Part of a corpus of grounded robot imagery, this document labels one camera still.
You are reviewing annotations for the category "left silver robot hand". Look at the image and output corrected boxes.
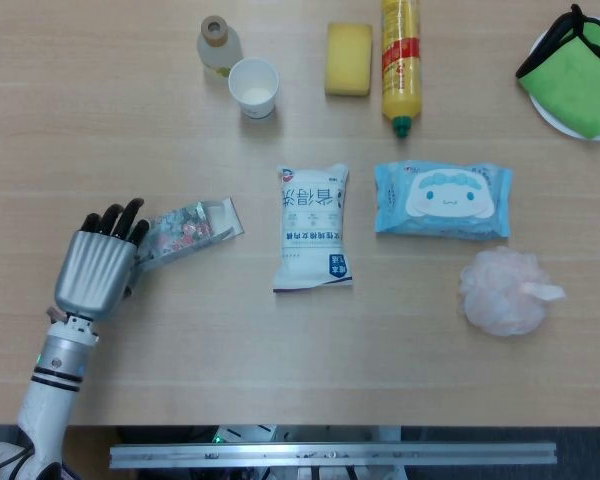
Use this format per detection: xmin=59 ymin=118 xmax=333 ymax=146
xmin=53 ymin=197 xmax=151 ymax=320

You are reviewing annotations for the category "floral printed cardboard box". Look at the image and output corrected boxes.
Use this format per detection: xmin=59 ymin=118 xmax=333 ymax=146
xmin=131 ymin=197 xmax=245 ymax=273

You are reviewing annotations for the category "white laundry detergent pouch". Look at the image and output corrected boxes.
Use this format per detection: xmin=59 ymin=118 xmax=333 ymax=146
xmin=272 ymin=162 xmax=354 ymax=294

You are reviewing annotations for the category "white paper cup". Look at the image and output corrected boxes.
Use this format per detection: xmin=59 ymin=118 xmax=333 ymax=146
xmin=227 ymin=56 xmax=281 ymax=120

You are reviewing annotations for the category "frosted bottle with wooden cap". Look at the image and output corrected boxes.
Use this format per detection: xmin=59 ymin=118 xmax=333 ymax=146
xmin=196 ymin=15 xmax=243 ymax=79

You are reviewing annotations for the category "yellow sponge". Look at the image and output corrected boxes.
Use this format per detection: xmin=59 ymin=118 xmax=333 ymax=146
xmin=323 ymin=22 xmax=374 ymax=97

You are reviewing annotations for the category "blue cartoon wet wipes pack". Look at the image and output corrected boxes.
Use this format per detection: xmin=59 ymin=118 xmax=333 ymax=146
xmin=373 ymin=159 xmax=514 ymax=240

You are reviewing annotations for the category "yellow bottle with green cap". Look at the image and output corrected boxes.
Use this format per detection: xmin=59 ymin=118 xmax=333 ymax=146
xmin=380 ymin=0 xmax=424 ymax=140

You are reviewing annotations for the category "pink mesh bath pouf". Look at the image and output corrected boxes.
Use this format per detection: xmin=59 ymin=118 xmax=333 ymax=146
xmin=458 ymin=245 xmax=567 ymax=338

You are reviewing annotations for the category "white paper plate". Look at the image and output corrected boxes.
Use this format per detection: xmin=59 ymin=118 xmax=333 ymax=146
xmin=528 ymin=17 xmax=600 ymax=143

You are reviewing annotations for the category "green microfiber cloth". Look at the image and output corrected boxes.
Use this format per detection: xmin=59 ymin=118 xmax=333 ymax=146
xmin=514 ymin=3 xmax=600 ymax=141

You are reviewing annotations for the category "aluminium profile rail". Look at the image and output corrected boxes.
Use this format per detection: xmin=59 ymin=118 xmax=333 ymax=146
xmin=108 ymin=440 xmax=558 ymax=470

